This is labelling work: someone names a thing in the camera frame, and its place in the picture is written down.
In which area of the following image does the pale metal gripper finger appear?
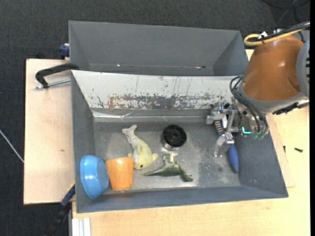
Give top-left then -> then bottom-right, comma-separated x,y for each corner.
214,134 -> 235,158

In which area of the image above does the blue oblong object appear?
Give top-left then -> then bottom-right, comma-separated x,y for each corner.
227,144 -> 240,174

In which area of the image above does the black and silver round spool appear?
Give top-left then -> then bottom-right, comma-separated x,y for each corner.
160,124 -> 188,156

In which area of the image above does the green toy dinosaur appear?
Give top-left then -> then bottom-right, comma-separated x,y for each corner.
144,153 -> 194,182

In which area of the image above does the yellow and white toy whale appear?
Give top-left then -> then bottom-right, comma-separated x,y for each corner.
122,124 -> 159,170

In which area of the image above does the orange cup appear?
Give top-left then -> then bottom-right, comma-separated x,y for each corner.
105,157 -> 134,191

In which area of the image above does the grey metal bin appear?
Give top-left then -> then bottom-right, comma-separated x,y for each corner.
68,20 -> 289,213

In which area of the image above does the blue bowl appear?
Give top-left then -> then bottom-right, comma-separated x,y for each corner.
79,154 -> 110,200

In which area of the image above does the pale wood flat board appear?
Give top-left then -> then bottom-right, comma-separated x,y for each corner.
23,58 -> 76,205

